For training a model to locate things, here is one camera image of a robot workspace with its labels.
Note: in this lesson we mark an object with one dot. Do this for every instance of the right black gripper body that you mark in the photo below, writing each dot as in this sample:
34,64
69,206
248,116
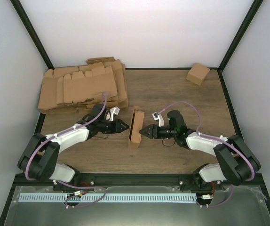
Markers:
160,134

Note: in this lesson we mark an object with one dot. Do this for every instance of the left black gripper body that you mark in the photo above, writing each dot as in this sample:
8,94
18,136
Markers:
112,129

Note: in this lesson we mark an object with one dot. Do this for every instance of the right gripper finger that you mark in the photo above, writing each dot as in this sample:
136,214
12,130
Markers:
147,134
148,128

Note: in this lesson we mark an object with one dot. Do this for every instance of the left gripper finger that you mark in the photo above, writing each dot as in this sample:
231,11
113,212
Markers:
121,122
124,128

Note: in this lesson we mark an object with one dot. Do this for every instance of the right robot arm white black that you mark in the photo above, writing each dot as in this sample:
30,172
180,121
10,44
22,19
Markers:
235,161

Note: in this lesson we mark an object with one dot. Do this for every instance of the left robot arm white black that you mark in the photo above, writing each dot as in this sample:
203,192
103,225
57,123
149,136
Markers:
39,159

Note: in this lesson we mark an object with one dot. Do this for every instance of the folded brown cardboard box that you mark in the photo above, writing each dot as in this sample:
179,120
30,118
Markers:
197,74

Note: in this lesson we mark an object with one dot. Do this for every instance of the stack of flat cardboard boxes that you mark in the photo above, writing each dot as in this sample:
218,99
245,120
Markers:
78,88

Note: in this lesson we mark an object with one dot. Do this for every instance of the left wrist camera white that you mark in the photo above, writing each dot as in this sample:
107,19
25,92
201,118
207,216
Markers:
112,113

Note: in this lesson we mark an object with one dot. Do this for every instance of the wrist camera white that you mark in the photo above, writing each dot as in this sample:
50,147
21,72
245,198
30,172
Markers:
112,113
158,117

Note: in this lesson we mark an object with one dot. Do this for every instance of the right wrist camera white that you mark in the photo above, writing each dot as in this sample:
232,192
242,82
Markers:
158,117

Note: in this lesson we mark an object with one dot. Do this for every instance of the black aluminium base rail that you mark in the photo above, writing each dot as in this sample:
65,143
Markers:
183,181

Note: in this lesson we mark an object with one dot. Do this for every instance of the light blue slotted cable duct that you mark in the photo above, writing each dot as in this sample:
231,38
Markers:
110,198

